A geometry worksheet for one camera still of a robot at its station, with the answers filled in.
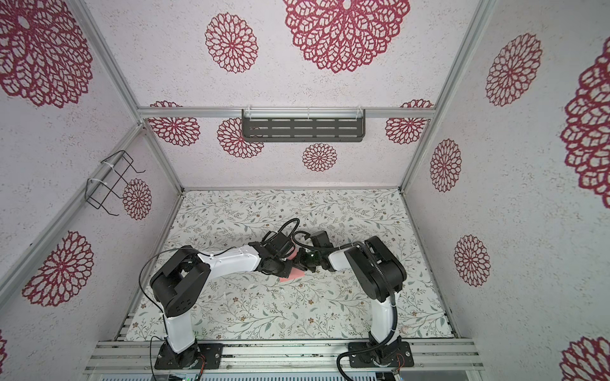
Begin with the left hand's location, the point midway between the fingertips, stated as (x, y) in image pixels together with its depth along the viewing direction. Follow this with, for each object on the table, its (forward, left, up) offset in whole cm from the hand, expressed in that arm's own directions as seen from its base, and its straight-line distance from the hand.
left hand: (286, 273), depth 93 cm
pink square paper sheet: (-1, -4, +2) cm, 5 cm away
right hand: (+5, -1, +2) cm, 5 cm away
